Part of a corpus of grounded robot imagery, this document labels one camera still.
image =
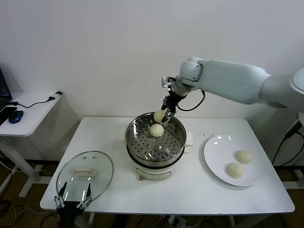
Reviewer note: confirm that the dark open laptop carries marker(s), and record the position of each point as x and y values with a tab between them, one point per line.
3	90

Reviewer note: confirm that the blue computer mouse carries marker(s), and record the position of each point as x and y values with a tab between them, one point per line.
15	117

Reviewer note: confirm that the white steamed baozi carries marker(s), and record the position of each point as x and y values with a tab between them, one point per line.
235	170
158	115
156	130
244	156

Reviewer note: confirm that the white desk with shaded panel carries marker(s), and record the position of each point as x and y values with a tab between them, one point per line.
298	93

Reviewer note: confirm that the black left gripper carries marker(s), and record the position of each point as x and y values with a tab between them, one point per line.
70	210

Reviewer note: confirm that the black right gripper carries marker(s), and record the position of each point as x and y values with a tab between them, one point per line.
171	102

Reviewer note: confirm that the white side desk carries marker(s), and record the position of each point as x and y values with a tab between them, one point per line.
28	118

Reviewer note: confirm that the black flat phone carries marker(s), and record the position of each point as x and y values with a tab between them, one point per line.
7	112

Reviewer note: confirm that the white floor power strip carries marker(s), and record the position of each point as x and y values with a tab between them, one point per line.
177	221

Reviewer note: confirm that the perforated steel steamer basket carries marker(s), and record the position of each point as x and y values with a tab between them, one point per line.
142	145

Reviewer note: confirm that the round glass pot lid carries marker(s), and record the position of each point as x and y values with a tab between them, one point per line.
99	166

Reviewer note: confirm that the large white round plate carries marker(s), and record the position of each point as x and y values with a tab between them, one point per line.
213	161

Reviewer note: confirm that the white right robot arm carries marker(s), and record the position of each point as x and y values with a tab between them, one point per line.
237	78

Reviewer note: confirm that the white electric cooking pot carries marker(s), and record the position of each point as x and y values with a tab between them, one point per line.
154	173

